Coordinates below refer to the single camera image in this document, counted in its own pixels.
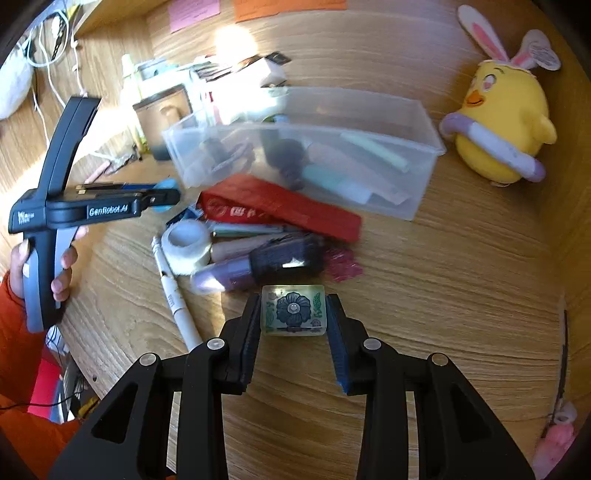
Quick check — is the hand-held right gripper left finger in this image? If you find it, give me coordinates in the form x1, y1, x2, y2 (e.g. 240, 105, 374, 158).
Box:
48, 293, 262, 480

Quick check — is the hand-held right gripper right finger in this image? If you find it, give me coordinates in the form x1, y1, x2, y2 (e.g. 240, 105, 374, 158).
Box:
325, 293, 536, 480

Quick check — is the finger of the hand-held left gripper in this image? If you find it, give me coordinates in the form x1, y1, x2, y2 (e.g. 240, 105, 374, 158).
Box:
76, 183, 160, 192
140, 188, 182, 208

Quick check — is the light blue tape roll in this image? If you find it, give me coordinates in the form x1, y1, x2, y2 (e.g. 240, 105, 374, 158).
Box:
150, 180, 183, 214

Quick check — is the clear plastic storage box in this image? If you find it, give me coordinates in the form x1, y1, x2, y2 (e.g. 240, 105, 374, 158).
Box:
161, 88, 448, 222

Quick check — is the small flower-printed clear box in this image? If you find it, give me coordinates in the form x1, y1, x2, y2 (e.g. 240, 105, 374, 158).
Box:
261, 284, 328, 337

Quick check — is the white tape roll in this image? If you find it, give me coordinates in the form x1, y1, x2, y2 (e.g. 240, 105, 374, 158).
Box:
161, 219, 213, 277

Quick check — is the purple cosmetic tube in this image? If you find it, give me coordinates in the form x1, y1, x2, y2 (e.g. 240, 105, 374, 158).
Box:
190, 233, 325, 295

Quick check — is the red foil packet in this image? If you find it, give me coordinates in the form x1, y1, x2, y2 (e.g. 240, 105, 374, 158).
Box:
198, 174, 363, 243

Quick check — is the teal capped tube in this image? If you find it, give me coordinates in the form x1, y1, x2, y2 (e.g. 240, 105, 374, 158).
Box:
302, 165, 345, 190

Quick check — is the pale green tube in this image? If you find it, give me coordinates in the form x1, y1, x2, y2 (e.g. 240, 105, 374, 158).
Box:
339, 130, 411, 175

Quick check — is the person's left forearm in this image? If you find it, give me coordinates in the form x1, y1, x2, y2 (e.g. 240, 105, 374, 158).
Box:
0, 272, 86, 480

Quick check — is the person's left hand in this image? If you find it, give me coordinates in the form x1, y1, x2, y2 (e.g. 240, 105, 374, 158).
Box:
8, 225, 89, 311

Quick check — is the dark blue staples box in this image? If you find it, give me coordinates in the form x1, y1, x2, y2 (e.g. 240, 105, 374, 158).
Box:
165, 206, 205, 228

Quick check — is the brown lidded mug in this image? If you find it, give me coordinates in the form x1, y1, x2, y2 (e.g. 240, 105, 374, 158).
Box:
133, 85, 192, 161

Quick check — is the white pen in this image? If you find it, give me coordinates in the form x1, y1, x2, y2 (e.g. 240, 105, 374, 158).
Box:
151, 237, 205, 352

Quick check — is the pink translucent hair clip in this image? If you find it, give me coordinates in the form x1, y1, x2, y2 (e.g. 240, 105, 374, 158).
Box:
323, 247, 364, 283

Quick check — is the grey green pen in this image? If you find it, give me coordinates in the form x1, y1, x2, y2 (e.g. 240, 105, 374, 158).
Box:
210, 223, 301, 238

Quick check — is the wooden shelf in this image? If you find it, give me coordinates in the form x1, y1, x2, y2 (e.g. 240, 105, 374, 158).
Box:
74, 0, 153, 40

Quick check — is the pink sticky note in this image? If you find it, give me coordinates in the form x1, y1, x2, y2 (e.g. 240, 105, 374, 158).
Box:
168, 0, 220, 34

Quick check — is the orange sticky note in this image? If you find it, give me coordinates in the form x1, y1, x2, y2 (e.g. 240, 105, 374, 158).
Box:
233, 0, 348, 23

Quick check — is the small pink toy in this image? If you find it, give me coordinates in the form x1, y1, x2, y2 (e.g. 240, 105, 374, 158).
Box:
533, 401, 578, 469

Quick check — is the yellow chick plush toy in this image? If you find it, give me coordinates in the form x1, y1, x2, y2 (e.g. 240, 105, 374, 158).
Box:
438, 4, 563, 188

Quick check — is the white charging cable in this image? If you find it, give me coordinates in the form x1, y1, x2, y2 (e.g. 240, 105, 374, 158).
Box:
25, 9, 89, 121

